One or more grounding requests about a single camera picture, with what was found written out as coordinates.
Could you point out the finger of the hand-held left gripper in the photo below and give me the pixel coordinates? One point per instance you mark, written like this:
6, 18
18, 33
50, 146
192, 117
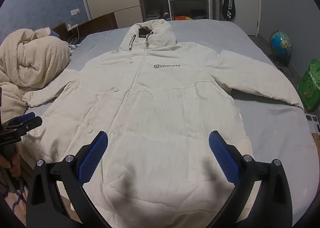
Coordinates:
31, 123
26, 116

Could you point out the green printed bag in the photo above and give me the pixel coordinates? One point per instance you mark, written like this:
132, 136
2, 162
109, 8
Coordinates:
310, 85

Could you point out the person's left hand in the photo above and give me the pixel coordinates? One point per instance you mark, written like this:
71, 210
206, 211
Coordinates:
13, 166

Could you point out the white charger plug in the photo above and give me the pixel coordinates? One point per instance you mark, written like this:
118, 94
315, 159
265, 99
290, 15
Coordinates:
71, 26

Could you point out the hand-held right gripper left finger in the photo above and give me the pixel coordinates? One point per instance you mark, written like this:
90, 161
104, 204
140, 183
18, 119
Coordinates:
93, 154

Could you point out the bed with grey sheet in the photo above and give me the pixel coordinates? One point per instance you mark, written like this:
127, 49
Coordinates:
265, 123

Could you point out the white hooded puffer jacket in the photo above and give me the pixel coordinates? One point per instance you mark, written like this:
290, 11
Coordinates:
160, 108

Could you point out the blue globe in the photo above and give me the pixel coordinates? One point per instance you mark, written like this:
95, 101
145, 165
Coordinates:
280, 43

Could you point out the dark wooden headboard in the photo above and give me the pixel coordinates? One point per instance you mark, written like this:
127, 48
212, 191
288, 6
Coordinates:
95, 22

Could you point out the white wall outlet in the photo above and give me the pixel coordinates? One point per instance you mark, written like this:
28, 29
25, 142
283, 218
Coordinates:
75, 12

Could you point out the cream textured blanket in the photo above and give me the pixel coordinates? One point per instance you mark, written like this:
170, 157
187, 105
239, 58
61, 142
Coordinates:
30, 58

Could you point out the blue pillow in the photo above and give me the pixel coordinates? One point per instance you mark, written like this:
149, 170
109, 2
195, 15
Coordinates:
56, 34

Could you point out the orange folded clothes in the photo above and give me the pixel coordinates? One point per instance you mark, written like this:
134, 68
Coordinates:
182, 17

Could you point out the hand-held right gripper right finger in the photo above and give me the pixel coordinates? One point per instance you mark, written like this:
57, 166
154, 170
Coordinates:
223, 154

